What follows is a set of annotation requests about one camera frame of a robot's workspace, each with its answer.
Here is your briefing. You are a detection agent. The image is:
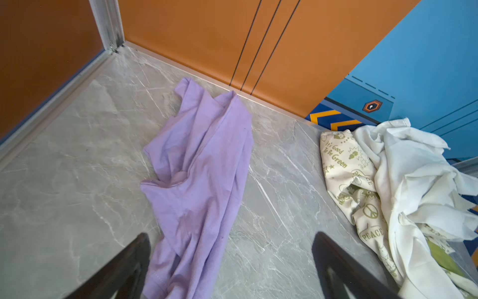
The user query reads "purple cloth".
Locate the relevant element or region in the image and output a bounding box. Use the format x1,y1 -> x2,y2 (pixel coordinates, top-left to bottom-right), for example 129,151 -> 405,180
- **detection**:
141,78 -> 253,299

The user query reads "white crumpled cloth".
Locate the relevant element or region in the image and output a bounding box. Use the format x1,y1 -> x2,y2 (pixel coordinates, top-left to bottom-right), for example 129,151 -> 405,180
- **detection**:
353,118 -> 478,299

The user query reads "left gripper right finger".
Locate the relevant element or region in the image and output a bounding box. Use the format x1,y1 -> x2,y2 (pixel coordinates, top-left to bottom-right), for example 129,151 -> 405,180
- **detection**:
312,232 -> 399,299

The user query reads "cream green printed cloth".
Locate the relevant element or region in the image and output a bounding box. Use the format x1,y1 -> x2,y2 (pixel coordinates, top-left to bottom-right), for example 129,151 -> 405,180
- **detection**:
319,130 -> 478,299

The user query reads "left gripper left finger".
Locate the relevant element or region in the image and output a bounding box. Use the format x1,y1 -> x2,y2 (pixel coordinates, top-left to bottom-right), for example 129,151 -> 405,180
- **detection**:
67,232 -> 151,299

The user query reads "left aluminium corner post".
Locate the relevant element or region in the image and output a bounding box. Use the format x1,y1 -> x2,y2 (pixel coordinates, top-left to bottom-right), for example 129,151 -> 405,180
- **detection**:
89,0 -> 125,52

